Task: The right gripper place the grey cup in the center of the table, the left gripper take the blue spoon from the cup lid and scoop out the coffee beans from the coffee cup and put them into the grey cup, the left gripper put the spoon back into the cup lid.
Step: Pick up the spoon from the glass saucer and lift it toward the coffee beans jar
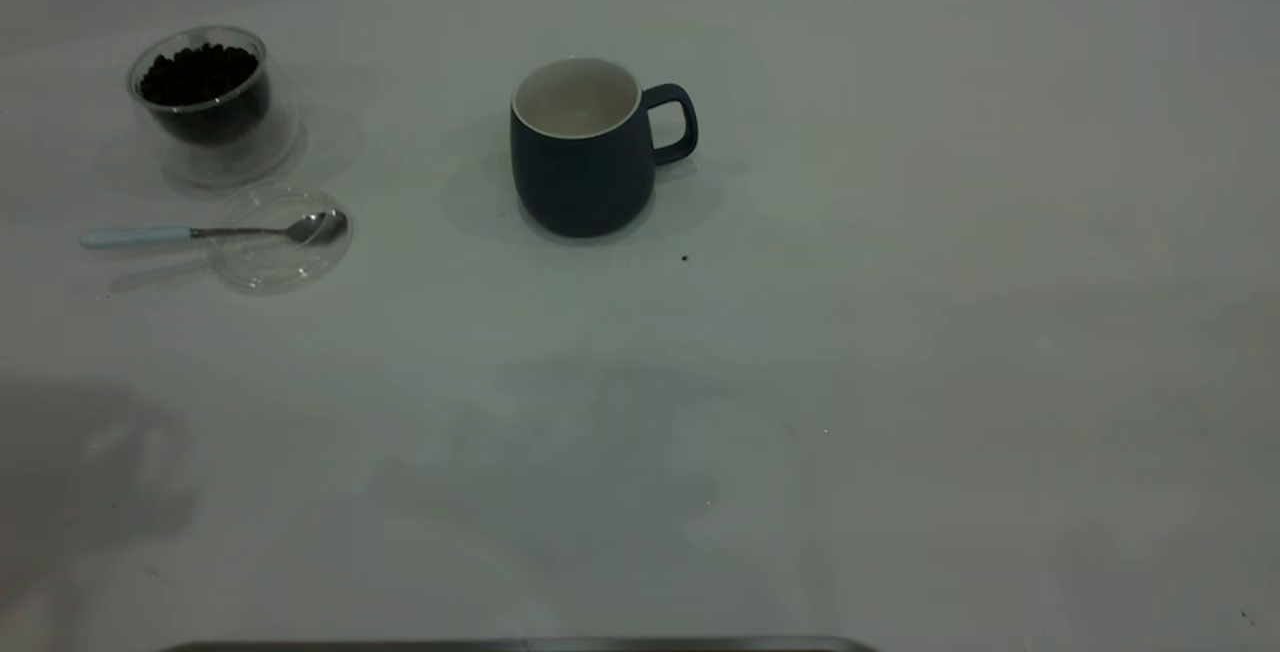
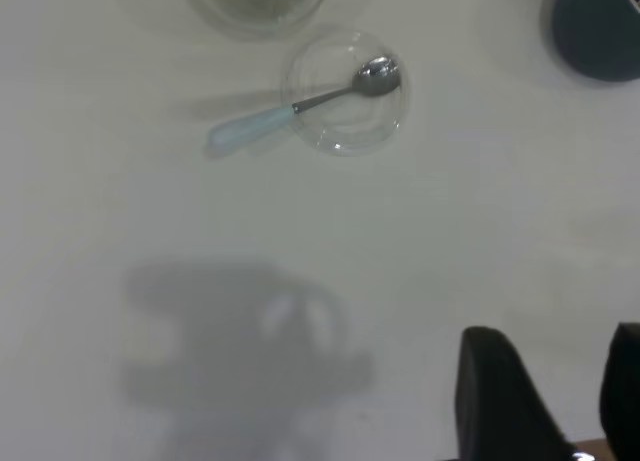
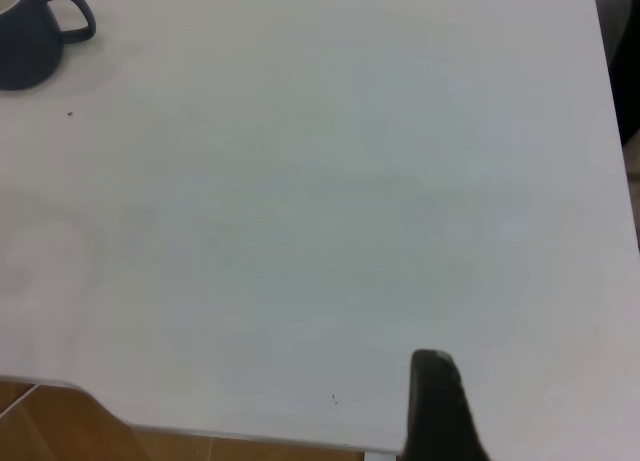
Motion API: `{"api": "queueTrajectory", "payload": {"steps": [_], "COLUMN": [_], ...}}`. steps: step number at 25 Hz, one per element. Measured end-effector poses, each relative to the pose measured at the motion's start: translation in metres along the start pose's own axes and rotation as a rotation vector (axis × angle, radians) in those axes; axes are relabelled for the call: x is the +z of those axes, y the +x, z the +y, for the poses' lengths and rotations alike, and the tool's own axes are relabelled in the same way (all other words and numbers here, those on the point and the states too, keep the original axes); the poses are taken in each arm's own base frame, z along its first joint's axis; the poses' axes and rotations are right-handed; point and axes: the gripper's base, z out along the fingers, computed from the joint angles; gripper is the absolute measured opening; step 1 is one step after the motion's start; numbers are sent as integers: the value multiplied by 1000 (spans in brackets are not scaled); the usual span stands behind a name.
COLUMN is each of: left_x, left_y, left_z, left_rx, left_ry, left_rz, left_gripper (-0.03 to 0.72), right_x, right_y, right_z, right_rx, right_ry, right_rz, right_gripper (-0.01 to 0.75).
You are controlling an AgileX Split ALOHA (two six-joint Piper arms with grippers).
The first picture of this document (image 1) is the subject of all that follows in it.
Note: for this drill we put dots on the clear double-wall glass cup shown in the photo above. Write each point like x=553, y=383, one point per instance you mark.
x=232, y=158

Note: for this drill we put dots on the dark coffee beans pile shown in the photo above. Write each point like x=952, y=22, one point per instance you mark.
x=200, y=82

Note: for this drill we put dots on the clear round glass lid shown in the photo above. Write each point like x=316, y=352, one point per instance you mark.
x=270, y=272

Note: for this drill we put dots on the dark grey ceramic mug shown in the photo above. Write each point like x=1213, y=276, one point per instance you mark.
x=585, y=182

